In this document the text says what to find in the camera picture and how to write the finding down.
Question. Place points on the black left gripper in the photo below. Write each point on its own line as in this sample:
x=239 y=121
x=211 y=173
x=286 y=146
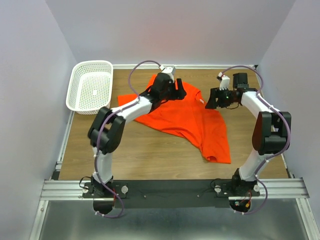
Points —
x=180 y=94

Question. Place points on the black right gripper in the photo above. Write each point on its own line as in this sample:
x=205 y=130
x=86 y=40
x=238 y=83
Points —
x=215 y=93

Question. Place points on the orange t shirt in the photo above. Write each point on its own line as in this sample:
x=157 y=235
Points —
x=189 y=119

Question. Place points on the white perforated plastic basket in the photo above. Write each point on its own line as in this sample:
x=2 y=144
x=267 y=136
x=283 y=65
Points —
x=90 y=87

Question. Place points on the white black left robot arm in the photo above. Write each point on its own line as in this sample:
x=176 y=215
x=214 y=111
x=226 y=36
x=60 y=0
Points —
x=106 y=131

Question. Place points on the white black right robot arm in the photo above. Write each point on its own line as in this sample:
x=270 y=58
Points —
x=270 y=137

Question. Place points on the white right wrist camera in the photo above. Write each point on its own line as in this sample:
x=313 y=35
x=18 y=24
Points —
x=224 y=81

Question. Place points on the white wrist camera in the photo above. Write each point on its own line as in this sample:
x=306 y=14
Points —
x=224 y=81
x=169 y=70

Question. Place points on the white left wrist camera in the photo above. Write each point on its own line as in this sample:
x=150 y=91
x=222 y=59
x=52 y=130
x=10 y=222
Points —
x=169 y=70

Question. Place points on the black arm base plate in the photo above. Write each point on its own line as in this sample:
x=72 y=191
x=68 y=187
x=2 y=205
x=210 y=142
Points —
x=194 y=193

